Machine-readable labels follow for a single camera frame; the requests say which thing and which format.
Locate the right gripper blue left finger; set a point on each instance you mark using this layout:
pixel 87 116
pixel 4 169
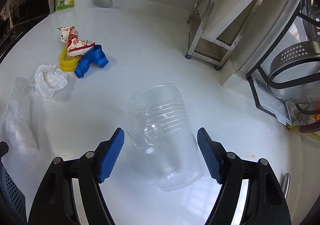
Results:
pixel 108 153

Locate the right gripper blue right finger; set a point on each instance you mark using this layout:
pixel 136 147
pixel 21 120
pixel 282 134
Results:
pixel 210 153

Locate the clear plastic cup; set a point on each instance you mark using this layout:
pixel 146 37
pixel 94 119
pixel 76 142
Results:
pixel 161 132

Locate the clear plastic bag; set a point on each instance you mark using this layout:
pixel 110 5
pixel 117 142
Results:
pixel 18 120

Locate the white paper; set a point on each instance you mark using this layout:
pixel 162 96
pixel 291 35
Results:
pixel 49 78

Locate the yellow plastic lid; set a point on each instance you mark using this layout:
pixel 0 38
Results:
pixel 67 63

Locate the blue plastic bag piece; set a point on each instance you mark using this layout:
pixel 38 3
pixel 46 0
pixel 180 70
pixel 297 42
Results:
pixel 96 56

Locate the red patterned snack wrapper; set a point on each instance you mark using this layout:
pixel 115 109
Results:
pixel 75 46

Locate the kitchen knife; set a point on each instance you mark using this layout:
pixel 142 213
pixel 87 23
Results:
pixel 285 184

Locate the blue perforated trash basket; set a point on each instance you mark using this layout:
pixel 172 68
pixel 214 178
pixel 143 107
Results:
pixel 14 199

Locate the steel cutting board rack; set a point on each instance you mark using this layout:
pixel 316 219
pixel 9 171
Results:
pixel 216 28

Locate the black pot lid rack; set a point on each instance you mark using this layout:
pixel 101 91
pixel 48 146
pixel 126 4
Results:
pixel 266 81

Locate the steel colander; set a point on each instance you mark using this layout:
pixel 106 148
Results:
pixel 294 62

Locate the white cutting board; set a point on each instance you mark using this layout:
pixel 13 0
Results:
pixel 253 20

